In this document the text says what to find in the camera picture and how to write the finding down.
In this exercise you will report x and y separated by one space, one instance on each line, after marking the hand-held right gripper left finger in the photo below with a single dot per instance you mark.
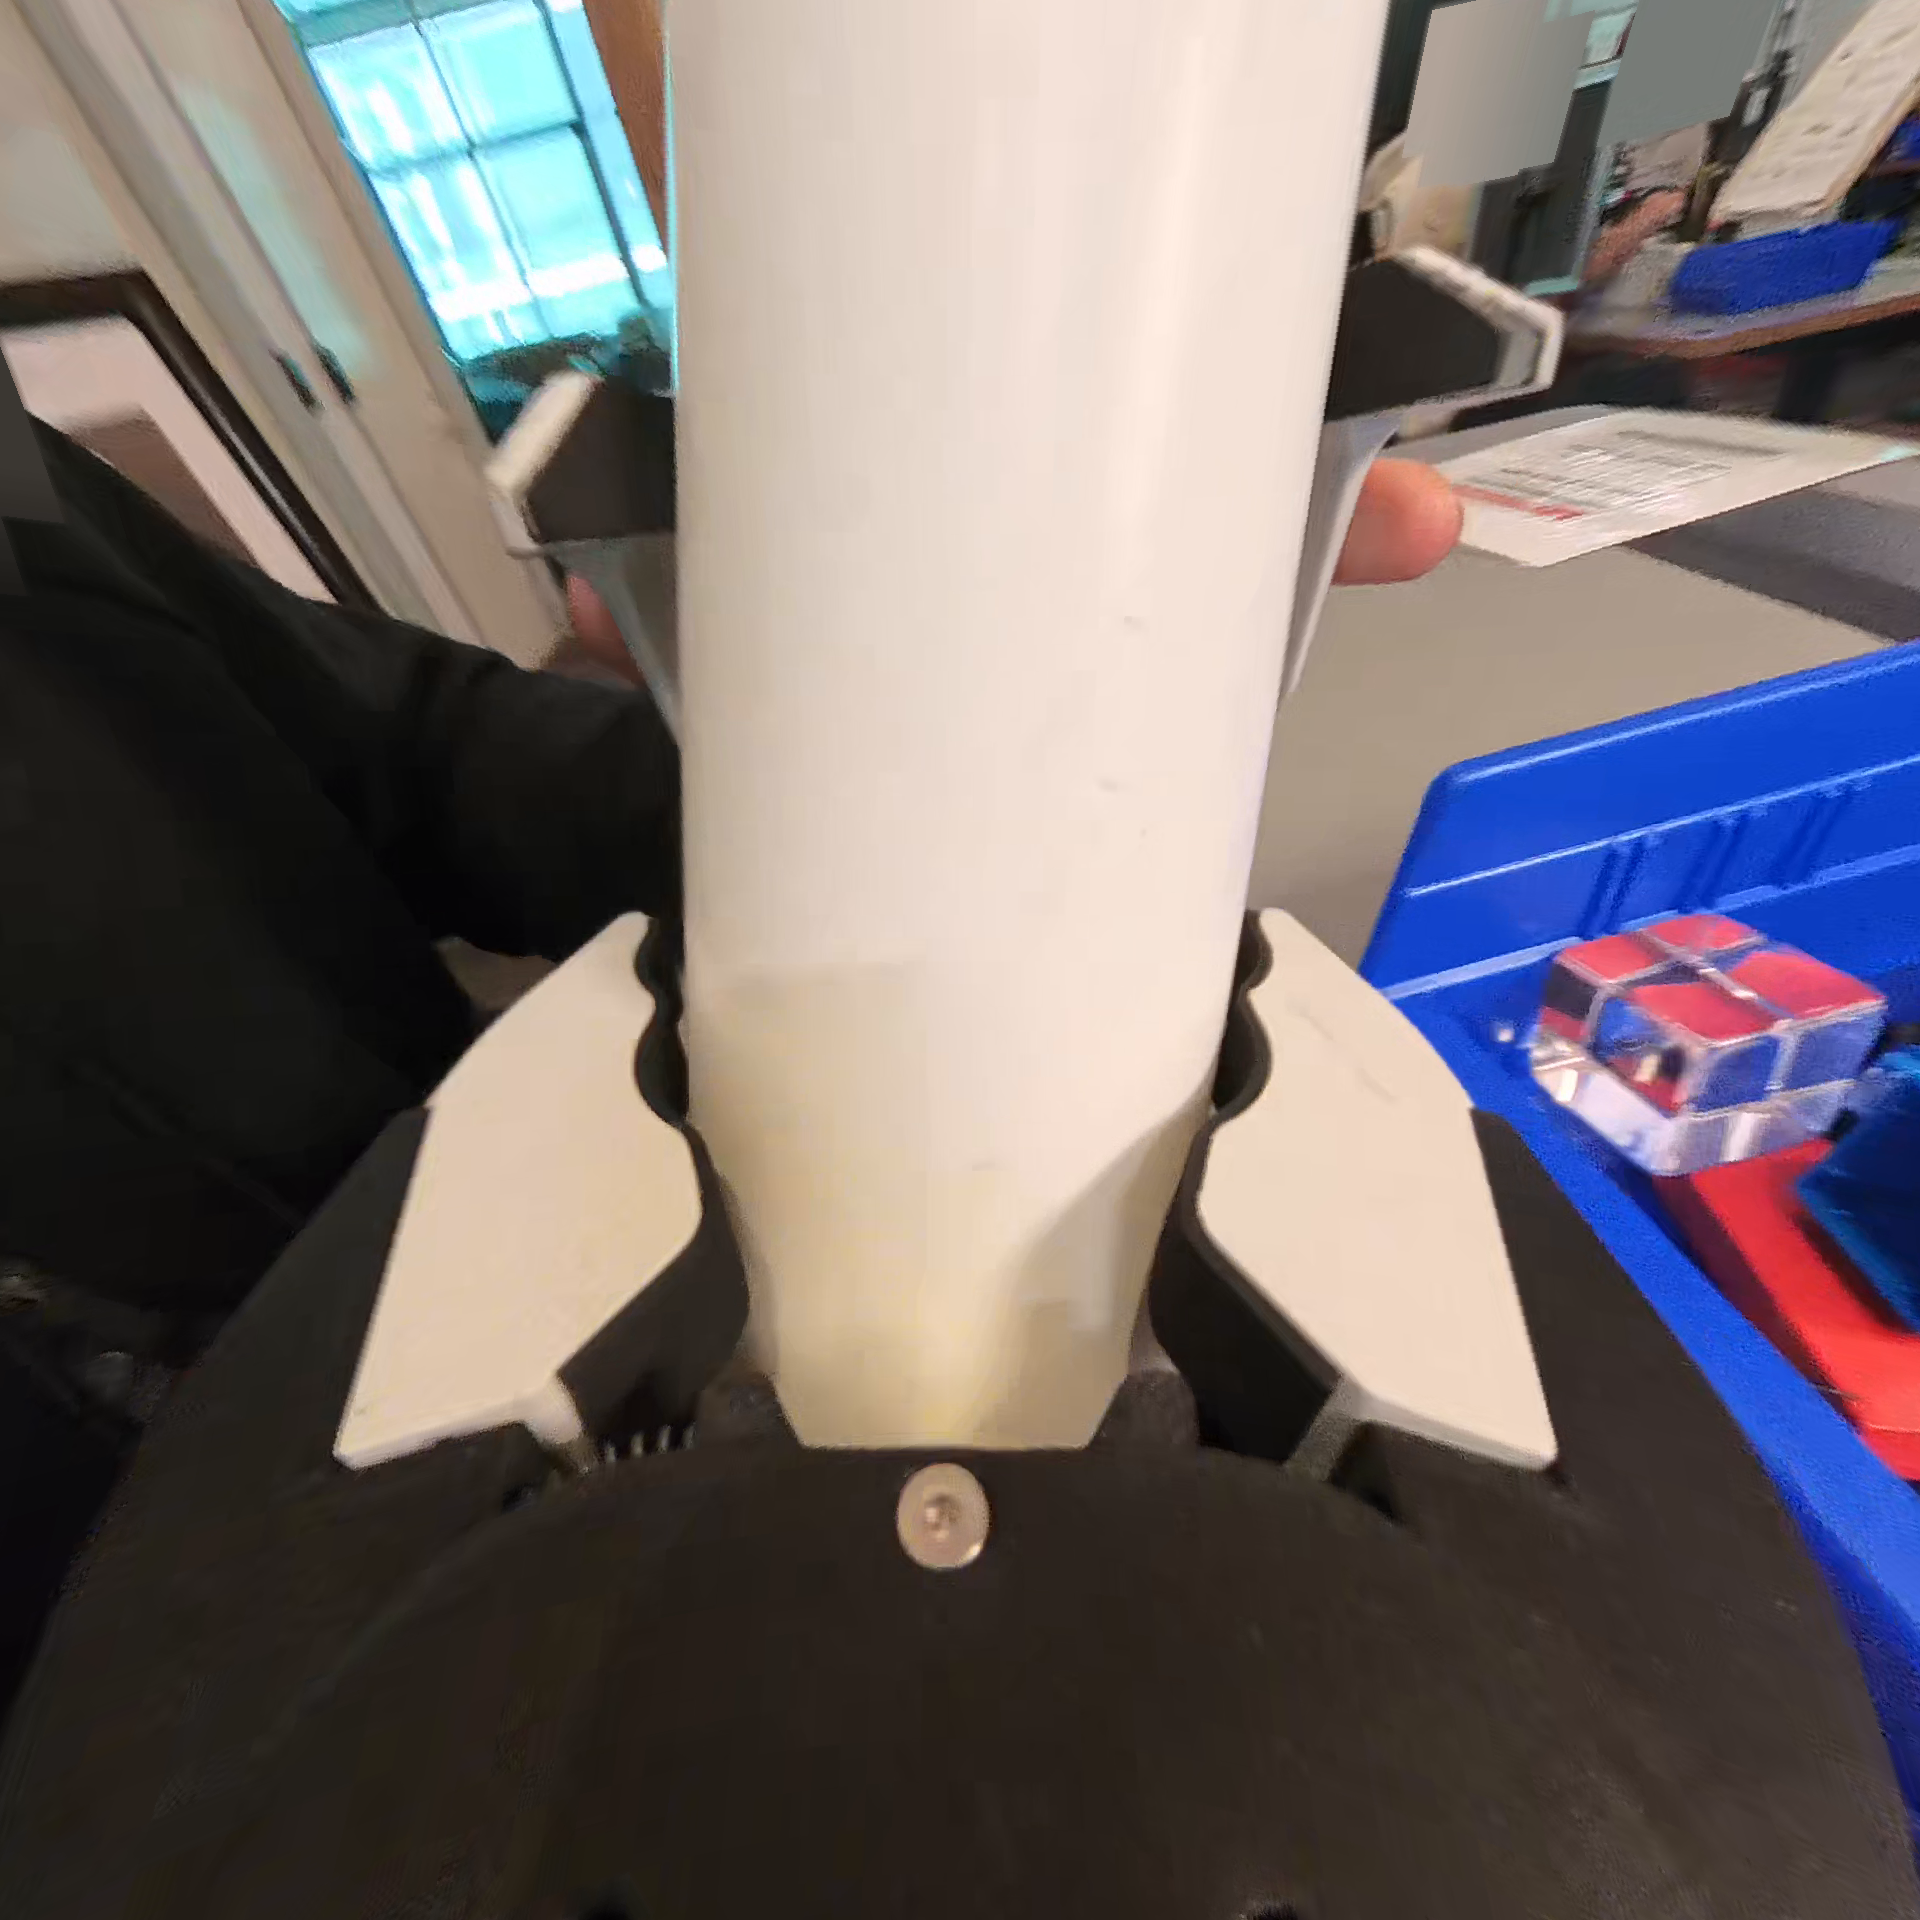
524 1200

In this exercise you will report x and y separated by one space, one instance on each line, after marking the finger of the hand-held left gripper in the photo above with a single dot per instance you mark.
614 480
1418 344

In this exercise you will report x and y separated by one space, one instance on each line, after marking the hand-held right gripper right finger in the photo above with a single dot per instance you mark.
1365 1200

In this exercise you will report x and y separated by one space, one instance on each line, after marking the white plastic bottle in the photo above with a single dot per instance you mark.
974 600

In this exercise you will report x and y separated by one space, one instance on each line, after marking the blue plastic bin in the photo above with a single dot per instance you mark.
1575 840

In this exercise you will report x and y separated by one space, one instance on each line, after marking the person's left forearm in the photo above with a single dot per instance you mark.
375 780

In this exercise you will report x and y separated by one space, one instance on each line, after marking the person's left hand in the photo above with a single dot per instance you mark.
1403 518

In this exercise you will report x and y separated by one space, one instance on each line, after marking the white printed paper sheet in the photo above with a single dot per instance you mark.
1831 104
1651 472

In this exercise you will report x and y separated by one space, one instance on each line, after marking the glass pane window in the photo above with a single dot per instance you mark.
451 150

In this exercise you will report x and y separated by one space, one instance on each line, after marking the small blue bin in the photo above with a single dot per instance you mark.
1784 270

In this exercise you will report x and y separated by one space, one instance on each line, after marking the clear red cube block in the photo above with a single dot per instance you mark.
1694 991

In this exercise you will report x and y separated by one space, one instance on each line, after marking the red flat box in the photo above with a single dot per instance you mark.
1770 1275

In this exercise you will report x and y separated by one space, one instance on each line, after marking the blue foam block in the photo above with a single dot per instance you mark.
1875 1200

